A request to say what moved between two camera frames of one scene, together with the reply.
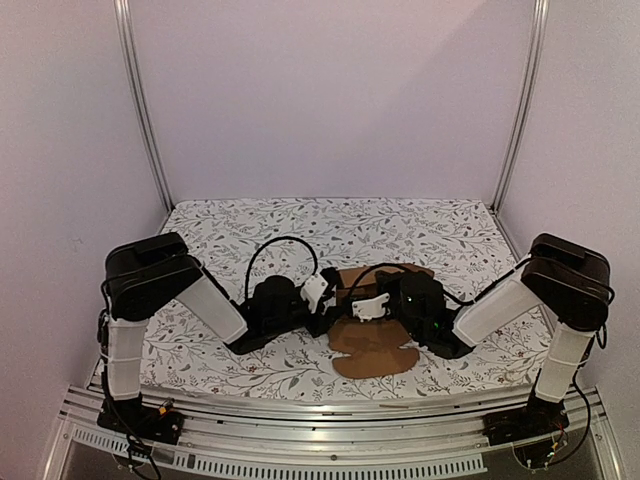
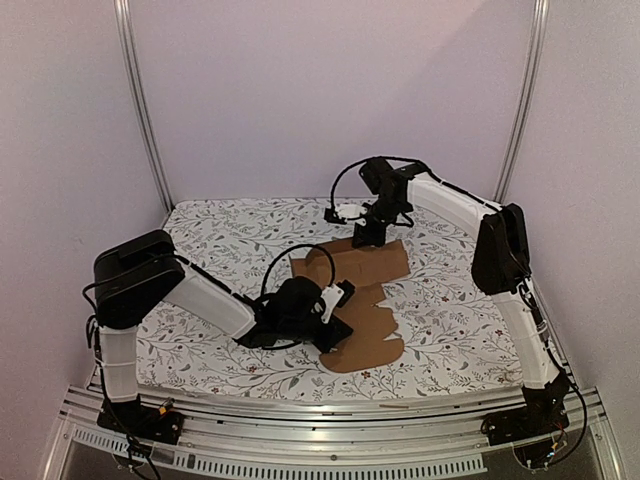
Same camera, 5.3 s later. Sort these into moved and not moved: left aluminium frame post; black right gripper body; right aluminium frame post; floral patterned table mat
Moved: black right gripper body
Not moved: floral patterned table mat; right aluminium frame post; left aluminium frame post
